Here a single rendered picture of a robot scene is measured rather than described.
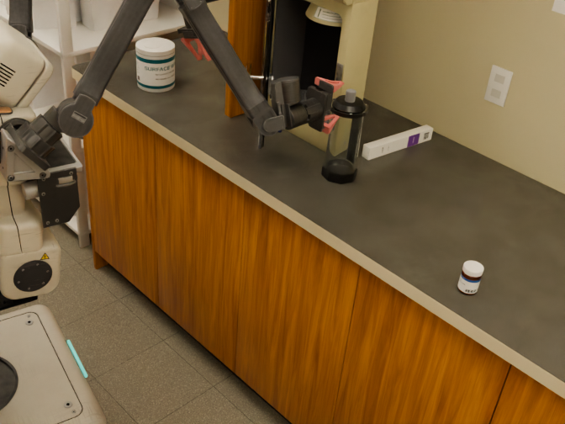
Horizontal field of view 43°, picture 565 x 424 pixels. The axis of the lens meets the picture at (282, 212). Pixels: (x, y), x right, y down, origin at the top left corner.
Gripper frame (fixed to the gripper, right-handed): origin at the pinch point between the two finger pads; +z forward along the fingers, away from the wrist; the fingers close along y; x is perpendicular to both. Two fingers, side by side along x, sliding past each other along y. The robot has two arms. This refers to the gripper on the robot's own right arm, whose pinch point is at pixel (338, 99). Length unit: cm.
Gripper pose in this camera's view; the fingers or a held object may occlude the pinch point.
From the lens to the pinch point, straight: 197.5
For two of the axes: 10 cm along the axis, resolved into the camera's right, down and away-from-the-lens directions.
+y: 0.8, -8.3, -5.5
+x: -6.9, -4.4, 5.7
